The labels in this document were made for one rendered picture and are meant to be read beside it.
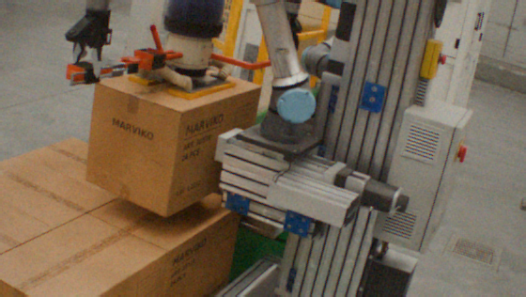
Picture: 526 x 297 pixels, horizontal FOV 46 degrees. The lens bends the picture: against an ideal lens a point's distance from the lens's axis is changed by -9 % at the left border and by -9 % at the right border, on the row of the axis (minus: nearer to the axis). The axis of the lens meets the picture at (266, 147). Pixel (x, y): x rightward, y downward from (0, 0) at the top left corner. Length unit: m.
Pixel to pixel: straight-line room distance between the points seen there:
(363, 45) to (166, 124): 0.71
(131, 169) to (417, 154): 1.01
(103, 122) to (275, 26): 0.80
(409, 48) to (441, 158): 0.38
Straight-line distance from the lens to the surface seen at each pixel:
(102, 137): 2.47
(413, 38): 2.21
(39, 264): 2.26
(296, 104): 2.03
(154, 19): 3.98
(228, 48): 3.74
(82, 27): 1.99
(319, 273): 2.52
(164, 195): 2.35
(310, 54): 2.75
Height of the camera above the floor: 1.73
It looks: 19 degrees down
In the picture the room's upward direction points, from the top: 11 degrees clockwise
